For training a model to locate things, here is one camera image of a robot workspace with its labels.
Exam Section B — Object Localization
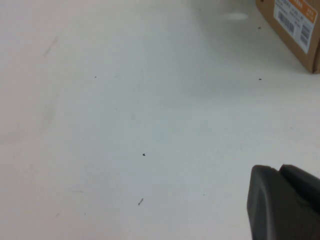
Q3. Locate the brown cardboard shoe box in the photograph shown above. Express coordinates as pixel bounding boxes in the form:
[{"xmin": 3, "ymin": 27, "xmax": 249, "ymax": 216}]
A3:
[{"xmin": 254, "ymin": 0, "xmax": 320, "ymax": 75}]

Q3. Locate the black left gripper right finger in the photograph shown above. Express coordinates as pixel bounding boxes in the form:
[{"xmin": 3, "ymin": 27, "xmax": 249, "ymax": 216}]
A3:
[{"xmin": 279, "ymin": 163, "xmax": 320, "ymax": 208}]

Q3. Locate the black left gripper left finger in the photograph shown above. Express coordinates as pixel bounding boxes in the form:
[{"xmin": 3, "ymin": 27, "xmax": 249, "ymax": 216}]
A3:
[{"xmin": 246, "ymin": 164, "xmax": 320, "ymax": 240}]

